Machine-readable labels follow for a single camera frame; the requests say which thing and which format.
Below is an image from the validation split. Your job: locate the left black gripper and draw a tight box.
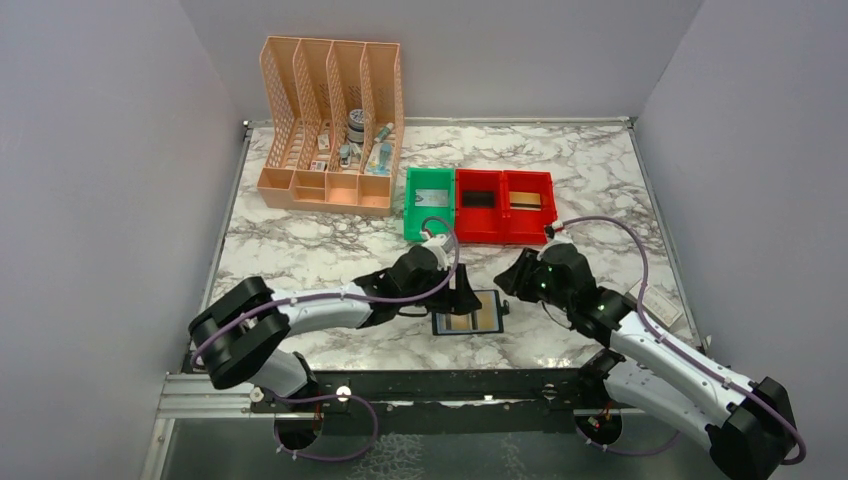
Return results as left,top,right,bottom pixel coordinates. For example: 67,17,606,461
399,263,481,317

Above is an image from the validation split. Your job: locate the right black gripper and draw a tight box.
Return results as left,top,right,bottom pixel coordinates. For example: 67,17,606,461
495,246,573,312

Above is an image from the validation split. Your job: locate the black leather card holder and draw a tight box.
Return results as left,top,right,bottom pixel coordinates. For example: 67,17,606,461
431,290,510,336

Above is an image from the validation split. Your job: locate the red plastic bin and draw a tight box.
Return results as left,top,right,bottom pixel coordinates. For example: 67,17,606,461
455,169,504,244
503,170,557,245

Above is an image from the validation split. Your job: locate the green plastic bin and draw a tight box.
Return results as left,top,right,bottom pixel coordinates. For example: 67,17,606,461
403,167,456,242

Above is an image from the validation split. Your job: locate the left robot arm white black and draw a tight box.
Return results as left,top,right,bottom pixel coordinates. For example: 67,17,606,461
188,246,482,411

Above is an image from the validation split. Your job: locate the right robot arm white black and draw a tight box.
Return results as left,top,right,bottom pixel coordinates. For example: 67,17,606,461
494,243,800,479

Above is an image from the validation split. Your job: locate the gold card in red bin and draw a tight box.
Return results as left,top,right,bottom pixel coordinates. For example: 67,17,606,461
509,191,542,211

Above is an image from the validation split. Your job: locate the black card in red bin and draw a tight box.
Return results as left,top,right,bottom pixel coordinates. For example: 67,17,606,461
461,190,497,209

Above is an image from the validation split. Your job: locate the silver card in green bin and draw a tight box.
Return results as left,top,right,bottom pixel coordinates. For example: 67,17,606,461
414,189,451,208

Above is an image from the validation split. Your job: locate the small white box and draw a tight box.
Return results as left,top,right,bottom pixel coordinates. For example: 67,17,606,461
642,286,684,329

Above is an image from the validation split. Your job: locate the blue packaged item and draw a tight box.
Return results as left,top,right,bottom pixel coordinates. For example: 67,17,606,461
364,122,394,175

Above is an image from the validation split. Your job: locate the round grey tin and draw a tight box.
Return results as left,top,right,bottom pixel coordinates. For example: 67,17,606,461
347,108,365,145

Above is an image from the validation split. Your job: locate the peach plastic file organizer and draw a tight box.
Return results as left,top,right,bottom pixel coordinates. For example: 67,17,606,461
257,36,406,216

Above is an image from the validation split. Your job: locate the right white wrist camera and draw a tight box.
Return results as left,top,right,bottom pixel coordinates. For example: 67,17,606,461
537,238,570,260

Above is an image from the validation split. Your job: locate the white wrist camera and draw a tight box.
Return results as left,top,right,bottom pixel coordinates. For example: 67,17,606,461
422,232,456,270
537,238,570,260

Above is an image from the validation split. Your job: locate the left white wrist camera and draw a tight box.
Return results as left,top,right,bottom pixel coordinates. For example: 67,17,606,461
422,232,456,270

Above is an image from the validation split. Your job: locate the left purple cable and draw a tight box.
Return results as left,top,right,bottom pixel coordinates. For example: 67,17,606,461
190,216,461,463

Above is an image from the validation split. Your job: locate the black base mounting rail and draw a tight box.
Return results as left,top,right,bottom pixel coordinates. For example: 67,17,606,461
250,368,612,436

